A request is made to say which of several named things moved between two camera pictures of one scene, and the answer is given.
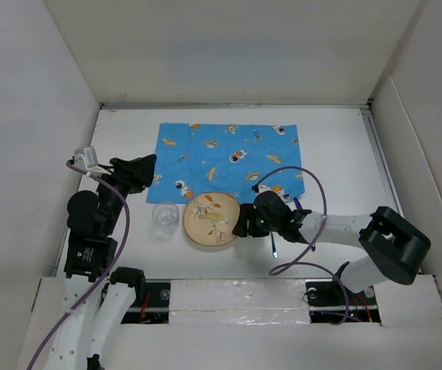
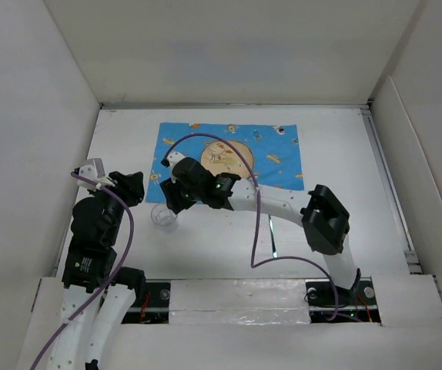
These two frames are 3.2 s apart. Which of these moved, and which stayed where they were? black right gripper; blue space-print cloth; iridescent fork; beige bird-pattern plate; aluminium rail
Moved: beige bird-pattern plate; black right gripper
Stayed: iridescent fork; aluminium rail; blue space-print cloth
